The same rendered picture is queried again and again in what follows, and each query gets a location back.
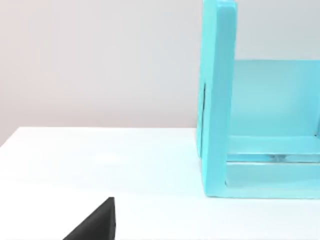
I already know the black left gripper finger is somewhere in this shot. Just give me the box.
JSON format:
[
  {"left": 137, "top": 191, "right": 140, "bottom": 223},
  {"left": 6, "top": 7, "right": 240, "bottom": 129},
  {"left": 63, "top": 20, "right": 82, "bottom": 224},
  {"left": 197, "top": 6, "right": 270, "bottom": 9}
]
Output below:
[{"left": 62, "top": 196, "right": 117, "bottom": 240}]

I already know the light blue rack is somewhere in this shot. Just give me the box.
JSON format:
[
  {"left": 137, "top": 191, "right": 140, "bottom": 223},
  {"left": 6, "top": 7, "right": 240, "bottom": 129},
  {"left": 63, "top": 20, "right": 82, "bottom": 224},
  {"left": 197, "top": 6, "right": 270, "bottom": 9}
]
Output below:
[{"left": 196, "top": 0, "right": 320, "bottom": 201}]

